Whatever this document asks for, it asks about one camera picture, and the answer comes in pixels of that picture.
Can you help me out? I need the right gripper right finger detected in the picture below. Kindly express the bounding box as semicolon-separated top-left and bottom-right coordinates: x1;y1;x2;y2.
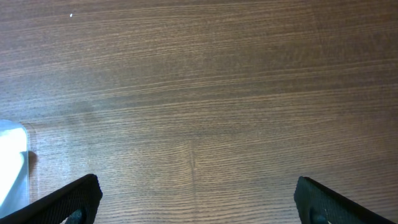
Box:
294;176;395;224

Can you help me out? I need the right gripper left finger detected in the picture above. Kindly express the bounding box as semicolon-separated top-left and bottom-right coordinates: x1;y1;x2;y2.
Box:
1;174;103;224

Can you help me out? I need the right clear plastic container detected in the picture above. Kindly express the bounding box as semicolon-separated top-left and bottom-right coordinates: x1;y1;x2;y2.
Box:
1;119;30;218

